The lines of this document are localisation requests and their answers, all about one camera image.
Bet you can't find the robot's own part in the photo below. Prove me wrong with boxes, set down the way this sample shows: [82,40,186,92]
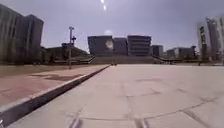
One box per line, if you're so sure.
[135,119,150,128]
[68,117,83,128]

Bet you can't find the raised reddish paved platform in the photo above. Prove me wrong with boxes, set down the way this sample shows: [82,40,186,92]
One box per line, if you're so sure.
[0,63,111,127]

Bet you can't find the wide stone steps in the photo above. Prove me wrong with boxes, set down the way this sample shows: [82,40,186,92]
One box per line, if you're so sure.
[79,55,168,65]

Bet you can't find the dark building with emblem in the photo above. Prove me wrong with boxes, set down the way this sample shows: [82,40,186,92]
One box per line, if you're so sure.
[87,34,152,57]

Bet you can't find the tall pale building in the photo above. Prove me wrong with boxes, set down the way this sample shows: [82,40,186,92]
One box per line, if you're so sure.
[196,15,224,62]

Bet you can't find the low dark building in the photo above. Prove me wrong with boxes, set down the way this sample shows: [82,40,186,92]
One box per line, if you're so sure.
[43,42,90,63]

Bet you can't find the grey paved plaza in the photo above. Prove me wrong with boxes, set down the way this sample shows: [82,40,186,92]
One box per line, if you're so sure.
[6,63,224,128]

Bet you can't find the lamp pole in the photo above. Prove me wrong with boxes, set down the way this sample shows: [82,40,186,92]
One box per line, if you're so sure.
[67,26,77,70]

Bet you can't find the large grey building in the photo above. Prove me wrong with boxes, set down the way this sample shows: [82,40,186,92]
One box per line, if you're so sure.
[0,3,45,64]

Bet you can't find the distant low buildings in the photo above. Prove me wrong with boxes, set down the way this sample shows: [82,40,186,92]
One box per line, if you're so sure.
[151,44,198,60]

